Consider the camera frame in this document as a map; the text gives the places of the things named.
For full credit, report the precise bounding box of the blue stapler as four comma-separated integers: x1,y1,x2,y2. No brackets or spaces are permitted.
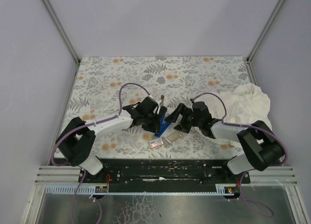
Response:
154,114,171,138

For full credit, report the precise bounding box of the red white staple box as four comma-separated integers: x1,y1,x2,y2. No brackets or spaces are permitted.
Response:
148,138,164,149

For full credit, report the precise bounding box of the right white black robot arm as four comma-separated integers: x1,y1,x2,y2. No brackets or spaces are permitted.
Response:
165,102,286,175

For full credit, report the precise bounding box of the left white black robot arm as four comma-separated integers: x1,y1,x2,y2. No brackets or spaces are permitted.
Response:
56,95,164,175

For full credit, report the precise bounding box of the white crumpled cloth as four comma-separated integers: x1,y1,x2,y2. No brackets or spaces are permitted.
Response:
194,82,273,150

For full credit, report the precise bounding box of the floral patterned table mat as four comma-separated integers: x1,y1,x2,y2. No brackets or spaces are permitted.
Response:
64,56,251,159

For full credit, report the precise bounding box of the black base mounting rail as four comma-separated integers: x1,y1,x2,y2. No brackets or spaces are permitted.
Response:
78,159,250,193

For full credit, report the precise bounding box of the white slotted cable duct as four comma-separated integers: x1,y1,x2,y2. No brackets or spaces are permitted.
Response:
45,185,234,196

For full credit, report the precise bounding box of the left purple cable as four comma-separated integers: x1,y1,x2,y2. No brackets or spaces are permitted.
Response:
52,82,151,224

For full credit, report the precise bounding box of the right aluminium extrusion rail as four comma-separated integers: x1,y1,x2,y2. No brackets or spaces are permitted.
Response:
248,166,297,186

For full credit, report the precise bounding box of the aluminium extrusion rail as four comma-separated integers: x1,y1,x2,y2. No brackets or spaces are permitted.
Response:
35,166,80,185
248,166,297,186

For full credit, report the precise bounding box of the left aluminium extrusion rail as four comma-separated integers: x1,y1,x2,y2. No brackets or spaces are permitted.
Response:
35,166,80,185

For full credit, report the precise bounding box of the left aluminium frame post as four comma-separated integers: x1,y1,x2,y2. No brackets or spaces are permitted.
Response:
40,0,81,65

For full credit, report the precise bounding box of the aluminium frame post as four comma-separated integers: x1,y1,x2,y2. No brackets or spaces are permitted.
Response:
40,0,81,65
246,0,286,62

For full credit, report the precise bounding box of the right aluminium frame post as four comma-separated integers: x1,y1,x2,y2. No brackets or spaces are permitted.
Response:
246,0,286,62

